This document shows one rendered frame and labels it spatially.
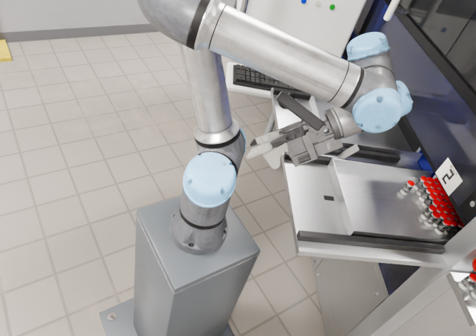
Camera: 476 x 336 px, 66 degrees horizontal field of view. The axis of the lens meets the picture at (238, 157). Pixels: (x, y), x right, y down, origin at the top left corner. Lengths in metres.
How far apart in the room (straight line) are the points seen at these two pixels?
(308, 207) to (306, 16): 0.88
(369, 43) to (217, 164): 0.40
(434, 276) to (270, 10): 1.11
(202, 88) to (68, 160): 1.55
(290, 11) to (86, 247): 1.39
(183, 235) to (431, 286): 0.68
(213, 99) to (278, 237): 1.33
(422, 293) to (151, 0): 1.01
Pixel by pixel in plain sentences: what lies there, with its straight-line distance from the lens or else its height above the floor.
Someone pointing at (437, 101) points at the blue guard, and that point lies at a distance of 1.22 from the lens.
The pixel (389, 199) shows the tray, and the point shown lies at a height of 0.88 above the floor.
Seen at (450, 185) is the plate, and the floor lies 1.01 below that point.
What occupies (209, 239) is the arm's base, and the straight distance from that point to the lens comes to 0.92.
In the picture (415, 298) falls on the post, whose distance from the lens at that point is 1.23.
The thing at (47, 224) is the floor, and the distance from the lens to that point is 2.00.
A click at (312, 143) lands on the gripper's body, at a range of 0.81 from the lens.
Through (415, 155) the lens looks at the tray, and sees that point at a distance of 1.35.
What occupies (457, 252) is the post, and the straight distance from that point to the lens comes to 1.09.
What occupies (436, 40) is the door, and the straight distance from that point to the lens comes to 1.31.
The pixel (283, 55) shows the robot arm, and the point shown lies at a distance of 0.60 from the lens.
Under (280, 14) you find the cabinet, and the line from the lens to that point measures 1.61.
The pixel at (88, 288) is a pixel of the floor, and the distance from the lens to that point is 1.80.
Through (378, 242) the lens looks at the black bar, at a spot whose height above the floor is 0.90.
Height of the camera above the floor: 1.60
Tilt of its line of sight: 43 degrees down
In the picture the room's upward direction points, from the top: 16 degrees clockwise
